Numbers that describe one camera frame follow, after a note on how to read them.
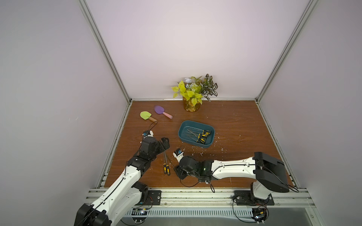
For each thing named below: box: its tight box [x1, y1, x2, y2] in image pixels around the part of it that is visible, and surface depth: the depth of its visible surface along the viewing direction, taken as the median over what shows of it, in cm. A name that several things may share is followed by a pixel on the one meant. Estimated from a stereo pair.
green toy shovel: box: [139, 111, 158, 122], surface depth 113 cm
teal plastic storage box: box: [177, 120, 216, 149], surface depth 99 cm
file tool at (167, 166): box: [164, 150, 171, 177], surface depth 84 cm
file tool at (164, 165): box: [163, 152, 167, 175], surface depth 85 cm
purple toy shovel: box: [154, 105, 173, 120], surface depth 116 cm
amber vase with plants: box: [171, 73, 219, 113], surface depth 99 cm
